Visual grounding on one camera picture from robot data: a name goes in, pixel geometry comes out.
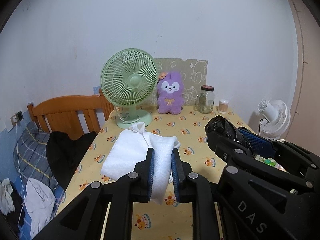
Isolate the white clothing on bed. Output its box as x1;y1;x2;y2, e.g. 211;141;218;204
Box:
24;178;56;239

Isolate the beige patterned board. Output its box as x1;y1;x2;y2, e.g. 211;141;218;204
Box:
138;58;208;109

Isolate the wall power outlet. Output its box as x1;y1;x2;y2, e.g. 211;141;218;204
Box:
10;111;23;126

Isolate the black clothing on bed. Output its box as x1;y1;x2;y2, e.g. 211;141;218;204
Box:
46;131;97;190

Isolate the white towel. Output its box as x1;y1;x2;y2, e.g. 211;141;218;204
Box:
100;122;181;205

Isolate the white charging cable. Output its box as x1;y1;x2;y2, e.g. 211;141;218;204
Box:
15;122;27;225

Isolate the glass jar with lid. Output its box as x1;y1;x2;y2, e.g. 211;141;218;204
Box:
196;85;215;114

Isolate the black plastic bag roll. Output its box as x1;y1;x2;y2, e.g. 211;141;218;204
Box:
204;115;257;158

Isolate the white standing fan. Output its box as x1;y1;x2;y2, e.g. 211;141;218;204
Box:
248;99;291;140

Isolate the cotton swab container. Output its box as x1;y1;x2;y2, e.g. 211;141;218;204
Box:
218;99;229;114

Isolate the purple plush bunny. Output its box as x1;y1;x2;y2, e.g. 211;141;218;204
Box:
157;72;184;115

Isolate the green tissue pack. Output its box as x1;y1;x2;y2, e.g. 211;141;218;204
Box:
255;155;287;172

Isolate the wooden bed headboard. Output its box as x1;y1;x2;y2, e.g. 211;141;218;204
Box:
27;89;114;140

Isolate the blue plaid pillow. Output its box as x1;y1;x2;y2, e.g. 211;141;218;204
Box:
13;121;61;190

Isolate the green desk fan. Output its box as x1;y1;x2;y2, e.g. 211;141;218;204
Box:
100;48;158;129

